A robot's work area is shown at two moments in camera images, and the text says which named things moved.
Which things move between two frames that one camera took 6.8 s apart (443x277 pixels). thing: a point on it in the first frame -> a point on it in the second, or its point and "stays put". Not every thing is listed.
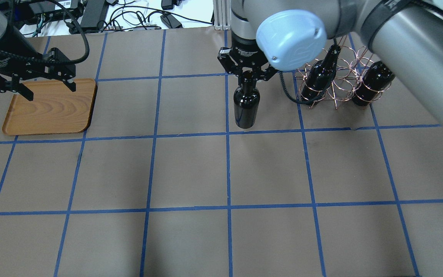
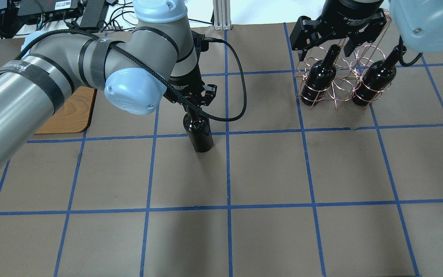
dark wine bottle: x=377 y=77 stays put
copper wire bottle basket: x=345 y=74 stays put
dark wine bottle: x=320 y=74 stays put
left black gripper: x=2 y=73 -> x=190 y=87
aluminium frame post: x=222 y=9 stays put
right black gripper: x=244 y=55 -> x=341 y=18
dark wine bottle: x=247 y=102 -> x=198 y=127
